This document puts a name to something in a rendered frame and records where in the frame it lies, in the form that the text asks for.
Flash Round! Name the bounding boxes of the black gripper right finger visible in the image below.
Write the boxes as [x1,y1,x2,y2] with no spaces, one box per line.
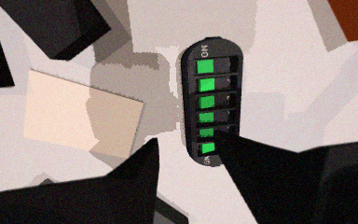
[213,130,358,224]

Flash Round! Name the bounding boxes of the dark grey switch panel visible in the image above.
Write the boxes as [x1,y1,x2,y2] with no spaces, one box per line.
[181,36,243,167]

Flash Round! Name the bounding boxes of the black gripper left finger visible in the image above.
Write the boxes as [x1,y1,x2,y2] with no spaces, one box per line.
[0,137,159,224]

